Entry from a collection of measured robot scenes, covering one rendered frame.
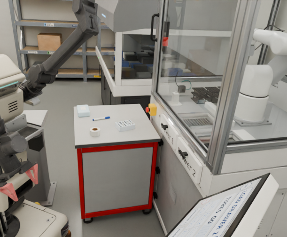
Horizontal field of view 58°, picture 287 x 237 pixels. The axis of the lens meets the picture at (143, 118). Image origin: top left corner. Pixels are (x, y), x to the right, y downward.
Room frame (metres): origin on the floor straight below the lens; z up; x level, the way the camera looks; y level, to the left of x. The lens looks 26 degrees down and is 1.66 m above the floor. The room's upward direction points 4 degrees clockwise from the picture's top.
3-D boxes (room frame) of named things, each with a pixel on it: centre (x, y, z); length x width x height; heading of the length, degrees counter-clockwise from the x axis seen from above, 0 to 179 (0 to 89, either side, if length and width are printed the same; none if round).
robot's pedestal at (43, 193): (1.73, 0.89, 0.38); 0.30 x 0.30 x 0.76; 10
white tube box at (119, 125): (1.67, 0.13, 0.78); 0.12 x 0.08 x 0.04; 121
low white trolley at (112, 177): (1.77, 0.23, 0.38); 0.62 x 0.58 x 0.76; 16
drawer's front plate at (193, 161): (1.16, -0.25, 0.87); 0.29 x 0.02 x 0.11; 16
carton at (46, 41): (5.01, 1.87, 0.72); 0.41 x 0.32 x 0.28; 100
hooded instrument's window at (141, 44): (3.20, -0.03, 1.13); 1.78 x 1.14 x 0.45; 16
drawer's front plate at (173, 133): (1.46, -0.17, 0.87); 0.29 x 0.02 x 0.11; 16
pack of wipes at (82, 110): (1.87, 0.49, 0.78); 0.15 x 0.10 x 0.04; 19
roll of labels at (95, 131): (1.55, 0.33, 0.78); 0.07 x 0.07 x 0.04
